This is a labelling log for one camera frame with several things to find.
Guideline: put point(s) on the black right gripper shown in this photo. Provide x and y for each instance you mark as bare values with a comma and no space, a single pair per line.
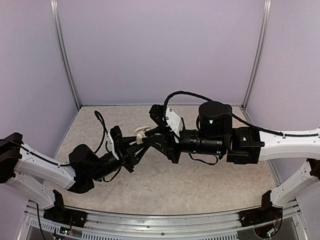
168,148

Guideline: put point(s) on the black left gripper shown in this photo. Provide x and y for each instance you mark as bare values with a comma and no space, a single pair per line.
127,152

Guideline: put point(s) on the white earbud charging case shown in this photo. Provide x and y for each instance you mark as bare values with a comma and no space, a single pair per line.
140,134

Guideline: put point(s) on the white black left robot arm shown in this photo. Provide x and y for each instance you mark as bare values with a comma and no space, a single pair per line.
21,166

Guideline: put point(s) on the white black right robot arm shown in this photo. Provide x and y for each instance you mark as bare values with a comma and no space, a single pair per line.
215,135

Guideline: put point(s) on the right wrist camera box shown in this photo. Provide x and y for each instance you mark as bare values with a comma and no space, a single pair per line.
168,122

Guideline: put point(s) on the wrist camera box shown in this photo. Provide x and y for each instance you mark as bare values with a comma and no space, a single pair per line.
113,136
168,122

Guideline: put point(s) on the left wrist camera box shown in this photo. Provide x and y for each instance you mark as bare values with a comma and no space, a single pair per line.
113,136

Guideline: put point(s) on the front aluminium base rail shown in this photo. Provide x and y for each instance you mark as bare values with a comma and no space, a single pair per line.
101,225

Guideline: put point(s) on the left aluminium frame post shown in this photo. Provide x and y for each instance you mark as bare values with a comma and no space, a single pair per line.
54,5

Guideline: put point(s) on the aluminium frame post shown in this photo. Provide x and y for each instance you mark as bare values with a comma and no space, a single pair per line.
258,53
54,5

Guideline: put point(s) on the right aluminium frame post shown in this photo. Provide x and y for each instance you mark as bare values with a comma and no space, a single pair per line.
258,53

